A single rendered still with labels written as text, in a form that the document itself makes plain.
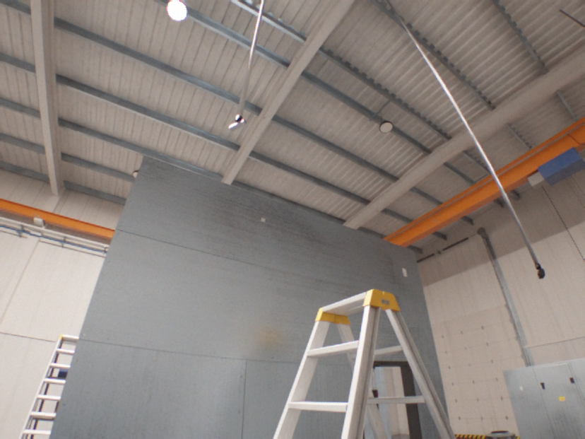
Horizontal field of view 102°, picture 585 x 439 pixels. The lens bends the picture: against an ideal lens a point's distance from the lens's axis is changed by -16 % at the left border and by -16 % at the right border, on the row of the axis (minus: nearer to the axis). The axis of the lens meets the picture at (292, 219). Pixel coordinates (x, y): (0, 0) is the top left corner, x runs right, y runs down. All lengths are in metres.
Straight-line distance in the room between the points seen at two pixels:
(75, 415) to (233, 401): 0.69
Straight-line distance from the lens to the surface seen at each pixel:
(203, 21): 6.74
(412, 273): 2.92
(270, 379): 1.70
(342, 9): 5.91
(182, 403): 1.55
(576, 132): 9.27
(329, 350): 1.23
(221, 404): 1.60
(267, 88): 7.36
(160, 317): 1.55
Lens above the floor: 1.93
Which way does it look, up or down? 33 degrees up
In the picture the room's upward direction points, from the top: straight up
